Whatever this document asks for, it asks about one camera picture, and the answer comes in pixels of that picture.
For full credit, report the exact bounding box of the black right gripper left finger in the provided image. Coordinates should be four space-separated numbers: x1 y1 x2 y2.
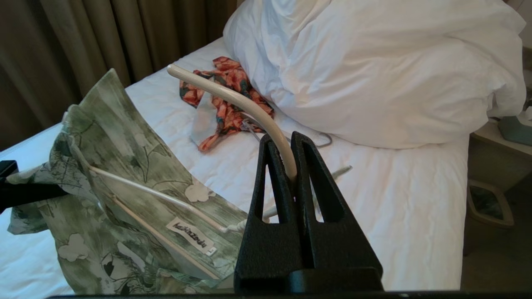
234 133 310 270

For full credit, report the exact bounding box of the large white pillow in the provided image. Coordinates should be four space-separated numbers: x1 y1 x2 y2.
223 0 527 149

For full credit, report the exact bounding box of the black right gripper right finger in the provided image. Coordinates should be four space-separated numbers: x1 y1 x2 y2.
291 131 383 268

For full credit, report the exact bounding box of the cream wire hanger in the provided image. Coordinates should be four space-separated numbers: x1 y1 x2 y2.
89 63 298 279

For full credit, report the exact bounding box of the orange floral garment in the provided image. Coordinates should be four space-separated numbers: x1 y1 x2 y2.
179 56 275 152

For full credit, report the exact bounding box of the brown rimmed floor tray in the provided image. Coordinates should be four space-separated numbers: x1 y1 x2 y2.
466 179 515 228

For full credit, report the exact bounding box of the green leaf print shirt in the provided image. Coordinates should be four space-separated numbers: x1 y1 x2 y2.
6 69 250 295

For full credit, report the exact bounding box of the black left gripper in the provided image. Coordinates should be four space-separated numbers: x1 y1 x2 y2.
0 160 69 214

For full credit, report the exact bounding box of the grey tissue box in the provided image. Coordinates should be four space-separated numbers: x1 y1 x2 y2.
499 107 532 146

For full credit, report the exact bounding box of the wooden nightstand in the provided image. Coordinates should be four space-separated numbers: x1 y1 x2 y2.
470 120 532 191

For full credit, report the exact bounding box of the brown curtain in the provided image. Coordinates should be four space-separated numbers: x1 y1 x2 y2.
0 0 239 152

